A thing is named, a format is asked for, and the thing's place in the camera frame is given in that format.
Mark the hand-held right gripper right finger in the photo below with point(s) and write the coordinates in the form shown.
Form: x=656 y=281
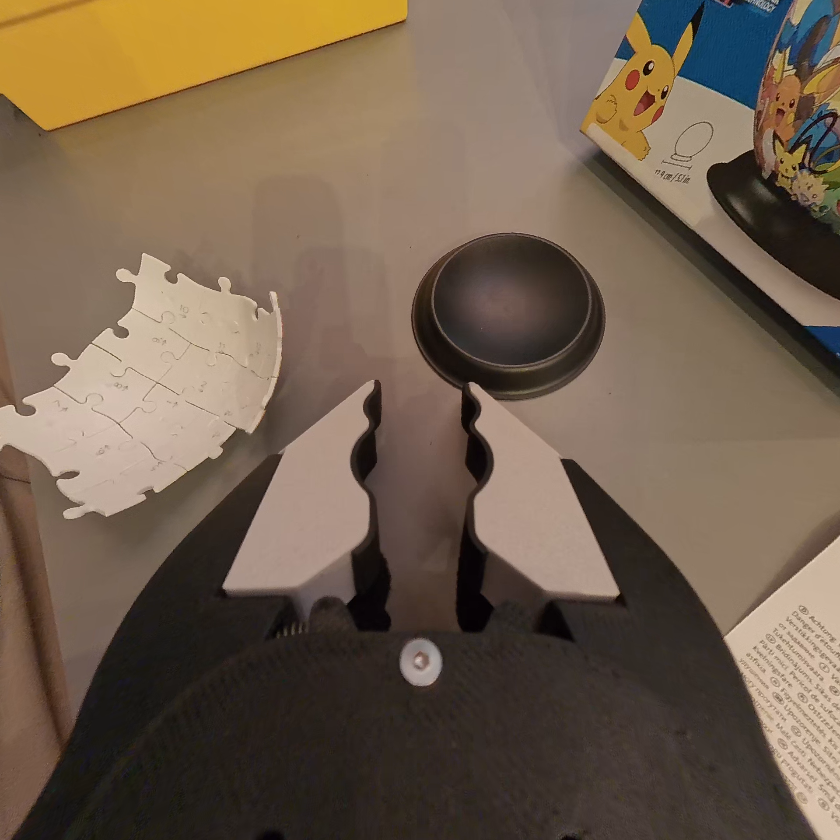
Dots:
x=538 y=525

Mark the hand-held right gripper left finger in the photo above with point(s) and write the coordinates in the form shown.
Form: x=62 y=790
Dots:
x=308 y=518

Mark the white joined puzzle pieces section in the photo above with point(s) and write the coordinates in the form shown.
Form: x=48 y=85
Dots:
x=157 y=394

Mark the black round puzzle ball stand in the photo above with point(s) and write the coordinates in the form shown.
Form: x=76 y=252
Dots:
x=508 y=315

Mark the yellow plastic bin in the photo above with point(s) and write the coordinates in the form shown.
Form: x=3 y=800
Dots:
x=164 y=52

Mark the blue puzzle ball box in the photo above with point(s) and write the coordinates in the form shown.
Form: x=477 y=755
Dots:
x=709 y=79

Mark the white instruction leaflet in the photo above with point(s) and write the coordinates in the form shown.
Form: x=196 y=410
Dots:
x=794 y=689

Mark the person's beige pants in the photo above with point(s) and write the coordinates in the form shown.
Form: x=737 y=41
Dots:
x=19 y=656

